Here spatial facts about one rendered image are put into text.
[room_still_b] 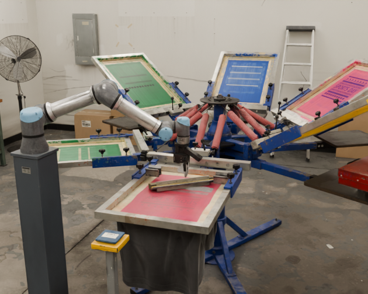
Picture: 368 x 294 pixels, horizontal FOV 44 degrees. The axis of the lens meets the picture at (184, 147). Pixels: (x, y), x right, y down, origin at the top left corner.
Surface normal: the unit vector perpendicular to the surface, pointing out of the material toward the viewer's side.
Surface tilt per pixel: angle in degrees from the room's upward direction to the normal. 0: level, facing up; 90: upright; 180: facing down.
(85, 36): 90
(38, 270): 90
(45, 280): 90
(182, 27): 90
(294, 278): 0
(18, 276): 0
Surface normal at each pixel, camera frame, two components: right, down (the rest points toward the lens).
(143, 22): -0.30, 0.27
